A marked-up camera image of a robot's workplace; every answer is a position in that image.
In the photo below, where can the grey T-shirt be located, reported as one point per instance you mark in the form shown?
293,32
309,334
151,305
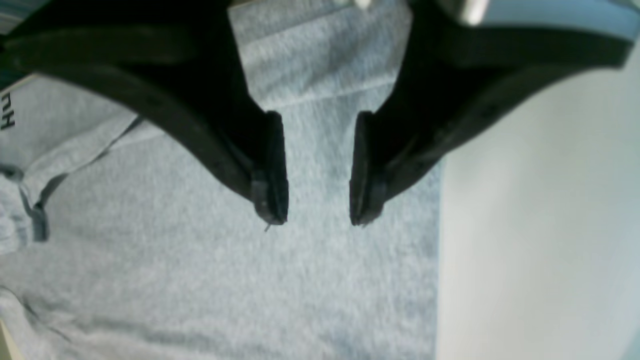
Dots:
116,244

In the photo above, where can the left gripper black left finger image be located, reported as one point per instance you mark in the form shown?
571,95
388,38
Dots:
175,63

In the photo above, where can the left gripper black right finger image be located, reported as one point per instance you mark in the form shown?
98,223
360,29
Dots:
467,64

